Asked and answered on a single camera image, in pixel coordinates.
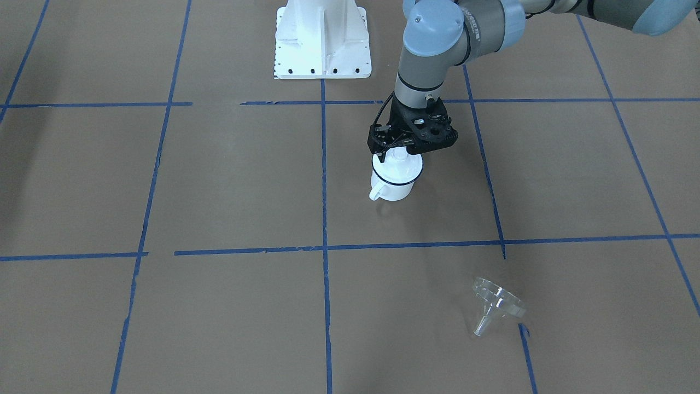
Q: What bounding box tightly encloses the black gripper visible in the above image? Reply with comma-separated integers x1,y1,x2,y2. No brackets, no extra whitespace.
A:
367,97,458,164

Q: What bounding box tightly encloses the clear plastic funnel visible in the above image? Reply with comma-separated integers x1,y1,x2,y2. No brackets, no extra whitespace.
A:
472,277,527,337

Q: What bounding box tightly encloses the white cup lid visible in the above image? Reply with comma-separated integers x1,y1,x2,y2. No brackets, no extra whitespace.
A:
372,147,423,186

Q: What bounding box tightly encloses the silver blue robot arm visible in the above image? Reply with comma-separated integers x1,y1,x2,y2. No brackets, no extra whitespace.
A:
367,1,695,162

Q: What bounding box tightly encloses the white enamel cup blue rim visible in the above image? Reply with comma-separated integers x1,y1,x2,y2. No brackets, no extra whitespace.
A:
369,155,423,201

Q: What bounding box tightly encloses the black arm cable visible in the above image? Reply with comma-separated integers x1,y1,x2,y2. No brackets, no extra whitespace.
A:
374,92,395,129

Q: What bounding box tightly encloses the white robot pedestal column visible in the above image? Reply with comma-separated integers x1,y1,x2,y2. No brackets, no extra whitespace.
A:
273,1,372,80

